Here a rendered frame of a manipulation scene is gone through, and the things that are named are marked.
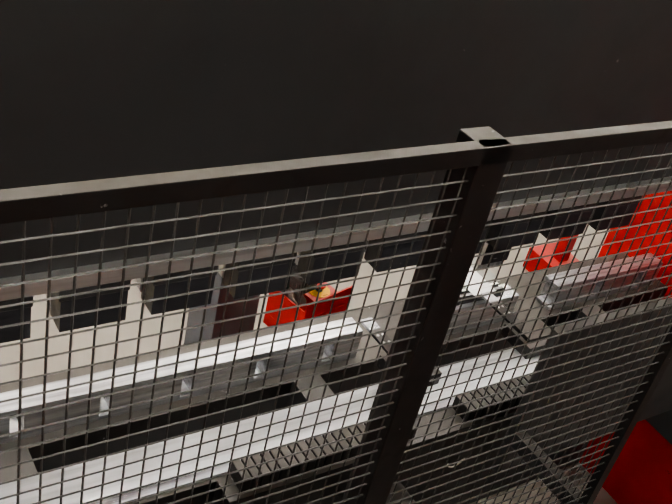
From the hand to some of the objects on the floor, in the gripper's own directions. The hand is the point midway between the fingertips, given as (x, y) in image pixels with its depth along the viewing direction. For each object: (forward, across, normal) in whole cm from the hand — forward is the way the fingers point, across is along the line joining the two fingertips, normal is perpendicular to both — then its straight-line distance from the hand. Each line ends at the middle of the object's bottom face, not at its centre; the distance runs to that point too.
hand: (288, 305), depth 283 cm
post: (+82, -82, -88) cm, 146 cm away
